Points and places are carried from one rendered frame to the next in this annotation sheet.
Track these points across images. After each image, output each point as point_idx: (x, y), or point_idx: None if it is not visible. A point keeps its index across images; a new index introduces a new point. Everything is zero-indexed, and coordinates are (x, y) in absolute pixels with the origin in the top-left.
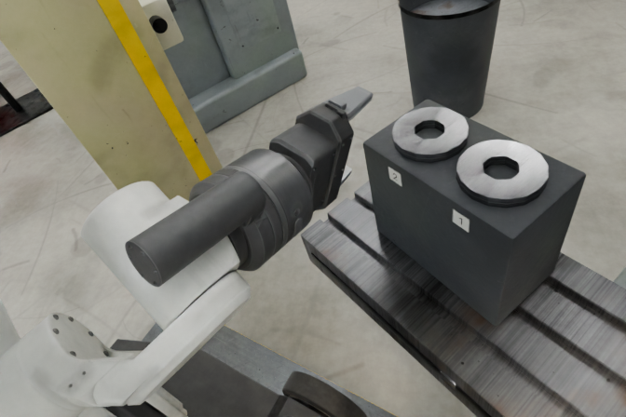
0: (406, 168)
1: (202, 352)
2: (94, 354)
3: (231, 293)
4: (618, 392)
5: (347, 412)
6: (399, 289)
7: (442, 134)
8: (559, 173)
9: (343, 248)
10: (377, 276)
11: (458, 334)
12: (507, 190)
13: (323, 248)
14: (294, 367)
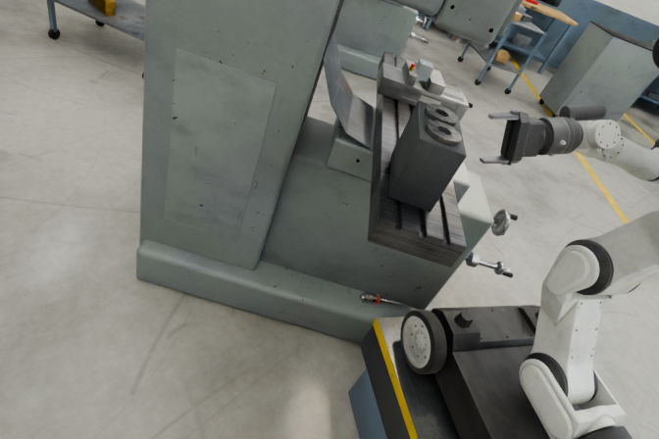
0: (462, 139)
1: (490, 434)
2: (608, 149)
3: None
4: None
5: (423, 310)
6: (445, 196)
7: (442, 126)
8: (425, 105)
9: (452, 223)
10: (448, 205)
11: None
12: (449, 112)
13: (460, 232)
14: (409, 403)
